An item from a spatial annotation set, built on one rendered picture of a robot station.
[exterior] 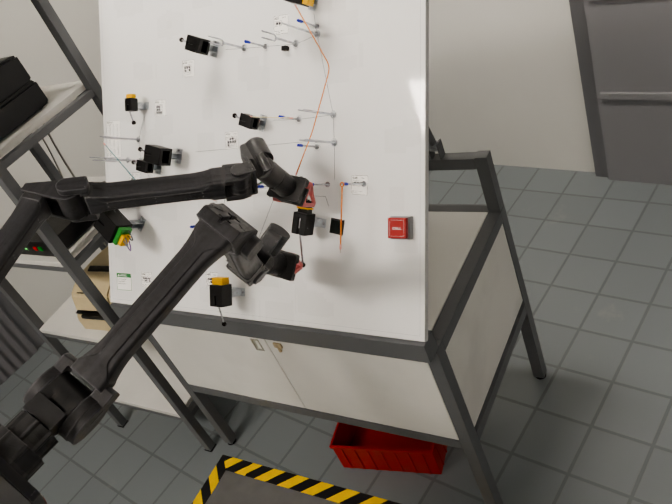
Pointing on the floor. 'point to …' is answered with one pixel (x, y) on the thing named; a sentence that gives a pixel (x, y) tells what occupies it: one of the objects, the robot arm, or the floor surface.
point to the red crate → (386, 451)
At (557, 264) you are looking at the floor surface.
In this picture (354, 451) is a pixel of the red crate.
